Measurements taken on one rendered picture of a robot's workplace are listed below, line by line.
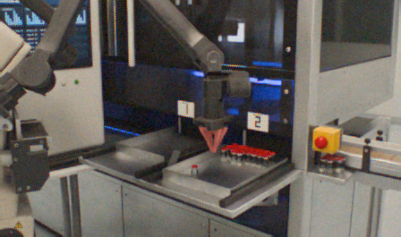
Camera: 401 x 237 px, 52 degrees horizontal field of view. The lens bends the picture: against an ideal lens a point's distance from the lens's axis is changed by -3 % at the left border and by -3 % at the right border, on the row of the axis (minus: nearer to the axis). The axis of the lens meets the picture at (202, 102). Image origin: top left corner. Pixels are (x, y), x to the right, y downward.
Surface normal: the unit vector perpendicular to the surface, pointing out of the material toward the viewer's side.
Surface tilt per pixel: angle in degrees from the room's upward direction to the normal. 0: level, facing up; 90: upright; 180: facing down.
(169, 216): 90
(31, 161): 90
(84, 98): 90
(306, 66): 90
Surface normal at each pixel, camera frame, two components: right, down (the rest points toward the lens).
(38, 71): 0.15, -0.19
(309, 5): -0.64, 0.15
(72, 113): 0.65, 0.15
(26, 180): 0.46, 0.18
